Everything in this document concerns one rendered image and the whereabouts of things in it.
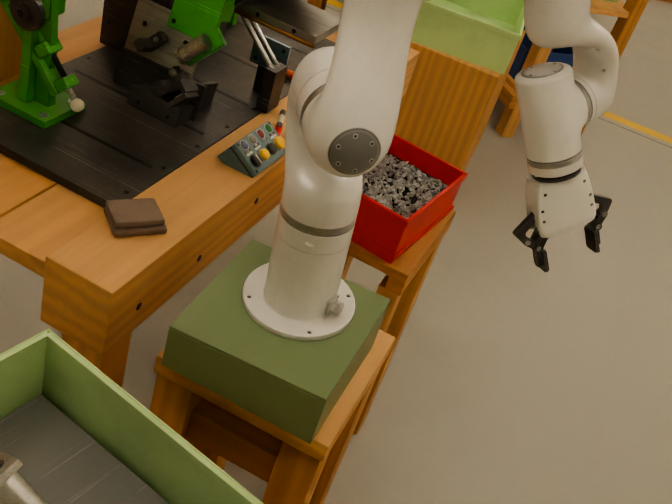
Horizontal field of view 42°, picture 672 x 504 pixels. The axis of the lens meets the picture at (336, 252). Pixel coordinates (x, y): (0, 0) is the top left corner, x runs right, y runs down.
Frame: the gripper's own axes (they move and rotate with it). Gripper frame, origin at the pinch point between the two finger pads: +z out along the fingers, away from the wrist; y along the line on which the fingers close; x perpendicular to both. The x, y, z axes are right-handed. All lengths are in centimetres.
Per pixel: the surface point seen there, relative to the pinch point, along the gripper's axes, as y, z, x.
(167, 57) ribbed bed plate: 49, -31, -82
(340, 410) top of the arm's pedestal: 43.0, 13.7, -0.8
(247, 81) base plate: 31, -16, -98
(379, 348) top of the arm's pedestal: 31.4, 14.9, -15.2
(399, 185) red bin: 9, 8, -63
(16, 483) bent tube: 78, -27, 45
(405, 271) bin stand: 16, 19, -45
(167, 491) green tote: 71, 4, 15
